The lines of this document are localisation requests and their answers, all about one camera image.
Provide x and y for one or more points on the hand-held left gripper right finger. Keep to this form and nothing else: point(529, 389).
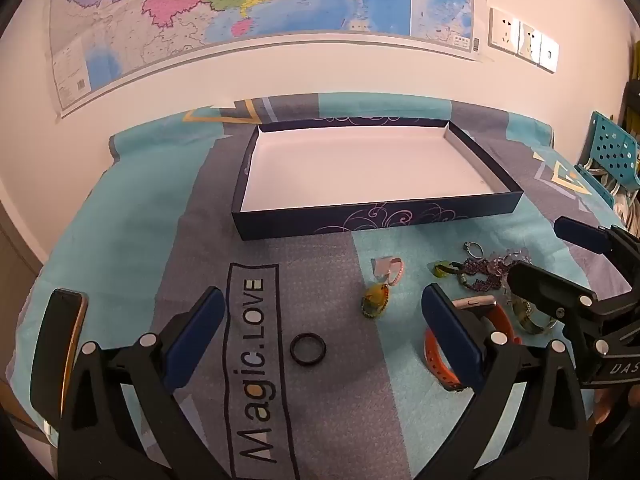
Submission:
point(450, 340)

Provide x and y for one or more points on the wall map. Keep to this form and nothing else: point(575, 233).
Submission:
point(250, 0)

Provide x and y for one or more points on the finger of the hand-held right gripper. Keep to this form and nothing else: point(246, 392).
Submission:
point(542, 285)
point(580, 236)

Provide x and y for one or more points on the dark blue shallow box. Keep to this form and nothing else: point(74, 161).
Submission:
point(370, 170)

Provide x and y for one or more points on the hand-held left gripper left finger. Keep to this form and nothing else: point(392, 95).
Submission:
point(200, 330)

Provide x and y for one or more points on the olive jade bangle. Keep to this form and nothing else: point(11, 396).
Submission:
point(525, 320)

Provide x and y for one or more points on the printed teal grey blanket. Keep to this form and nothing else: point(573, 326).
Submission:
point(320, 410)

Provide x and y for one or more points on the person's right hand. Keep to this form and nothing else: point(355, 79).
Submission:
point(602, 410)

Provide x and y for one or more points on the orange smartwatch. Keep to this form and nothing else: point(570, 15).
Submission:
point(502, 325)

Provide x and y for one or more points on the white wall socket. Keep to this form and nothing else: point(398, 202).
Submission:
point(548, 54)
point(529, 42)
point(505, 30)

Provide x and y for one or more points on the gold edged smartphone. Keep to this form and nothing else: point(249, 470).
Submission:
point(62, 320)

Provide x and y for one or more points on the blue perforated chair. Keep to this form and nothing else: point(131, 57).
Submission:
point(612, 145)

